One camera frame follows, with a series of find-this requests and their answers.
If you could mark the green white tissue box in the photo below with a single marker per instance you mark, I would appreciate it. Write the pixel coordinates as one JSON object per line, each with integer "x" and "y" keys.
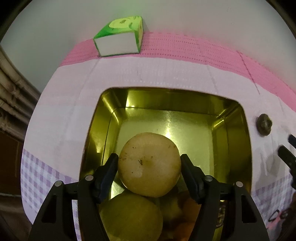
{"x": 120, "y": 36}

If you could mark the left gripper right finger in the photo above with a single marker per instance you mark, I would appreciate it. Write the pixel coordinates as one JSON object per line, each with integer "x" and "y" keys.
{"x": 242, "y": 219}

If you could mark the beige ribbed radiator pipes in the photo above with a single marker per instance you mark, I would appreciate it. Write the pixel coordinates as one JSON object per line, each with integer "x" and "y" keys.
{"x": 18, "y": 99}

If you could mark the orange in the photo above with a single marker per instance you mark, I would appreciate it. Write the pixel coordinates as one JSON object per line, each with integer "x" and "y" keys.
{"x": 170, "y": 207}

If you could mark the pale yellow pear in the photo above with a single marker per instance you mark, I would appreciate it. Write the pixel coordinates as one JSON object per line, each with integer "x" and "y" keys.
{"x": 149, "y": 165}

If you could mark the green pear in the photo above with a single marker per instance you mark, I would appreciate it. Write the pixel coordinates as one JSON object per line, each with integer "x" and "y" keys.
{"x": 129, "y": 216}

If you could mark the tangerine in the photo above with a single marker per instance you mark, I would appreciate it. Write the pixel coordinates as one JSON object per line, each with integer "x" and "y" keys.
{"x": 191, "y": 210}

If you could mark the gold toffee tin box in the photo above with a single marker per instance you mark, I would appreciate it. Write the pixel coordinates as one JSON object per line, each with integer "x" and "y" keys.
{"x": 210, "y": 129}

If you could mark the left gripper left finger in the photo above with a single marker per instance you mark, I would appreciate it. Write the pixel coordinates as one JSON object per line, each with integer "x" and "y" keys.
{"x": 55, "y": 219}

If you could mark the dark mangosteen back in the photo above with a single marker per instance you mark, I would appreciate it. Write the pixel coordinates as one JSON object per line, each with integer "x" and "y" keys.
{"x": 264, "y": 124}

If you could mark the pink purple checkered tablecloth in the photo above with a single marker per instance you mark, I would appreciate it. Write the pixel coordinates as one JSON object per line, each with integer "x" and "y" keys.
{"x": 57, "y": 130}

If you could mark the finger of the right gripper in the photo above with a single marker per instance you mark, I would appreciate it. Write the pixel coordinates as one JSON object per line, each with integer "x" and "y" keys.
{"x": 292, "y": 140}
{"x": 287, "y": 157}

